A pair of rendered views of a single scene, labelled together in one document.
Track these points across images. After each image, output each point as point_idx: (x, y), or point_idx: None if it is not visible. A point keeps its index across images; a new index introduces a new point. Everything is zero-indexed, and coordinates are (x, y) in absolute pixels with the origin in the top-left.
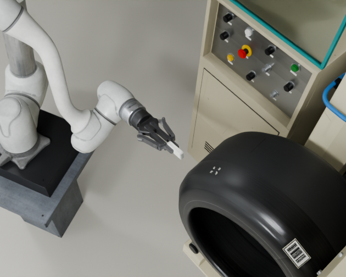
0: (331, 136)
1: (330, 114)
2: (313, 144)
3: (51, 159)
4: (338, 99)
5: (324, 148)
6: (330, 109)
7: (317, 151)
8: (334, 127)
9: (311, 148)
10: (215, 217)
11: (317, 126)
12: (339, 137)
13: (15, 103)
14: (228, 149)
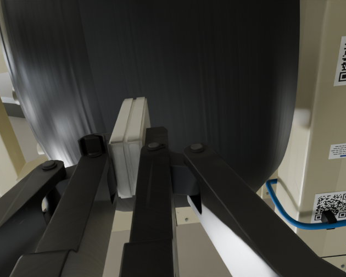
0: (292, 153)
1: (295, 191)
2: (303, 122)
3: None
4: (293, 216)
5: (295, 123)
6: (279, 211)
7: (300, 109)
8: (291, 170)
9: (305, 109)
10: None
11: (303, 164)
12: (288, 154)
13: None
14: (181, 206)
